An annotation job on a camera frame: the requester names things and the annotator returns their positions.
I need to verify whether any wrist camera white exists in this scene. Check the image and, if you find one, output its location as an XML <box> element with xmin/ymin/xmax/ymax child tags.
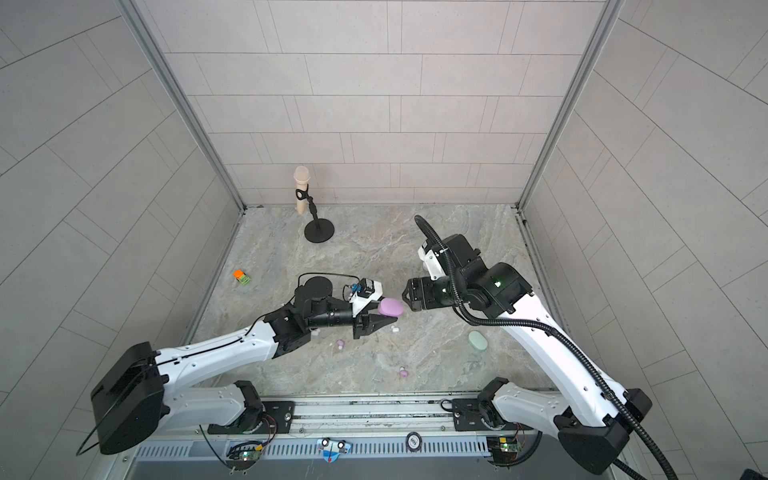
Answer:
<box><xmin>417</xmin><ymin>242</ymin><xmax>446</xmax><ymax>281</ymax></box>
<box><xmin>349</xmin><ymin>278</ymin><xmax>384</xmax><ymax>317</ymax></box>

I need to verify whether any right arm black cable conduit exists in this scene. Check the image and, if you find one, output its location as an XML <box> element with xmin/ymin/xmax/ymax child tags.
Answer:
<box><xmin>413</xmin><ymin>214</ymin><xmax>679</xmax><ymax>480</ymax></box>

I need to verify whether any black microphone stand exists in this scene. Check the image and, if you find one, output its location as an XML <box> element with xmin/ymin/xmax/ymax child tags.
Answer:
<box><xmin>304</xmin><ymin>192</ymin><xmax>335</xmax><ymax>244</ymax></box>

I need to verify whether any purple earbud case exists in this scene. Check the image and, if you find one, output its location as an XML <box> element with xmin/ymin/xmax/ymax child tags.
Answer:
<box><xmin>377</xmin><ymin>298</ymin><xmax>405</xmax><ymax>317</ymax></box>

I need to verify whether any left green circuit board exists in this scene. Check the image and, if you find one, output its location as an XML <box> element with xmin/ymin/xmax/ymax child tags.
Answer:
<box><xmin>227</xmin><ymin>441</ymin><xmax>264</xmax><ymax>470</ymax></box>

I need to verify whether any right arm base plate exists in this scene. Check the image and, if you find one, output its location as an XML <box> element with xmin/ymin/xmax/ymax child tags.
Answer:
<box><xmin>440</xmin><ymin>398</ymin><xmax>520</xmax><ymax>432</ymax></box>

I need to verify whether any right green circuit board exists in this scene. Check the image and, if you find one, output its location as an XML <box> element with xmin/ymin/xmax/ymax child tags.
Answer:
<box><xmin>486</xmin><ymin>436</ymin><xmax>520</xmax><ymax>466</ymax></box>

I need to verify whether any orange green small toy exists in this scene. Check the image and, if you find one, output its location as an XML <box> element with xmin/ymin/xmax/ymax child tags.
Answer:
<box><xmin>233</xmin><ymin>270</ymin><xmax>251</xmax><ymax>285</ymax></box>

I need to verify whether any beige microphone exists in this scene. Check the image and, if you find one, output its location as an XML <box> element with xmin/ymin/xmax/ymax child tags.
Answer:
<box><xmin>293</xmin><ymin>166</ymin><xmax>311</xmax><ymax>215</ymax></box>

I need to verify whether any mint green earbud case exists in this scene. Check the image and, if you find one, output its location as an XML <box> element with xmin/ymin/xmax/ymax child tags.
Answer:
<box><xmin>467</xmin><ymin>331</ymin><xmax>489</xmax><ymax>351</ymax></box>

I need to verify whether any blue white clip gadget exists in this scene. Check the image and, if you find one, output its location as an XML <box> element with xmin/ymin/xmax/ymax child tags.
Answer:
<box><xmin>317</xmin><ymin>437</ymin><xmax>351</xmax><ymax>463</ymax></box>

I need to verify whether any green circuit board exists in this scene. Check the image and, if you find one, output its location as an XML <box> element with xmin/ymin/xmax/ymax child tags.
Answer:
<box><xmin>227</xmin><ymin>441</ymin><xmax>264</xmax><ymax>470</ymax></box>
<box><xmin>486</xmin><ymin>436</ymin><xmax>520</xmax><ymax>466</ymax></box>

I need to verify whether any aluminium front rail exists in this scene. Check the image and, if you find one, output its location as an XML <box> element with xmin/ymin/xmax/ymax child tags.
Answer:
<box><xmin>116</xmin><ymin>391</ymin><xmax>620</xmax><ymax>444</ymax></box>

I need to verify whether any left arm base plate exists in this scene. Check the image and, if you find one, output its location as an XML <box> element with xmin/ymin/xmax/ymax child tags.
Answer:
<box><xmin>206</xmin><ymin>401</ymin><xmax>295</xmax><ymax>435</ymax></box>

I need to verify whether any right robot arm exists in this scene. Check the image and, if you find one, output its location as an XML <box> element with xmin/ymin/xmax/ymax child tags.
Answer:
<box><xmin>402</xmin><ymin>234</ymin><xmax>652</xmax><ymax>475</ymax></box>

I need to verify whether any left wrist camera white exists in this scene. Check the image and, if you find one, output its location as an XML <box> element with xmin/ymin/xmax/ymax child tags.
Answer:
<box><xmin>349</xmin><ymin>278</ymin><xmax>384</xmax><ymax>317</ymax></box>

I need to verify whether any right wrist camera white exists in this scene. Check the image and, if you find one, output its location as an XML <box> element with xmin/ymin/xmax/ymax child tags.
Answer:
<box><xmin>417</xmin><ymin>242</ymin><xmax>446</xmax><ymax>281</ymax></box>

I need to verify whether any small black round disc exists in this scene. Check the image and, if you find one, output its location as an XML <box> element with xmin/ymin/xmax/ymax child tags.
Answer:
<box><xmin>405</xmin><ymin>432</ymin><xmax>423</xmax><ymax>453</ymax></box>

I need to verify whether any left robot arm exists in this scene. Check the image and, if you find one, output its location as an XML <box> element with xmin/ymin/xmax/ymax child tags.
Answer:
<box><xmin>90</xmin><ymin>276</ymin><xmax>405</xmax><ymax>455</ymax></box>

